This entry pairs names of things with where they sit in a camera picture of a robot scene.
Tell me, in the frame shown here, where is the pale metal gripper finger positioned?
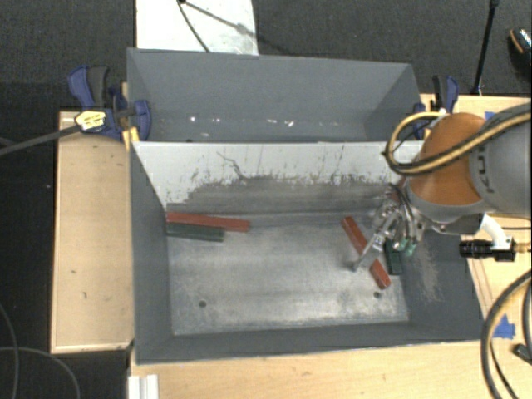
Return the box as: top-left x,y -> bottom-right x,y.
360,239 -> 387,268
350,237 -> 377,273

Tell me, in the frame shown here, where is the dark green flat block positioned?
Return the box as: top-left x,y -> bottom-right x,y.
383,239 -> 405,276
165,221 -> 226,243

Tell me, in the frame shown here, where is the red-brown flat block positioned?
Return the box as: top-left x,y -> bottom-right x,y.
165,211 -> 253,234
341,215 -> 393,292

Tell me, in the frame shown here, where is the grey metal bin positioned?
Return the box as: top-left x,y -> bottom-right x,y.
126,47 -> 485,365

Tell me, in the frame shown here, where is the pale wood board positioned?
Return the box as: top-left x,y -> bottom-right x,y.
49,110 -> 136,355

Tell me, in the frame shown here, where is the black cylinder on white bracket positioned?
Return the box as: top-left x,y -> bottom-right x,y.
458,213 -> 519,263

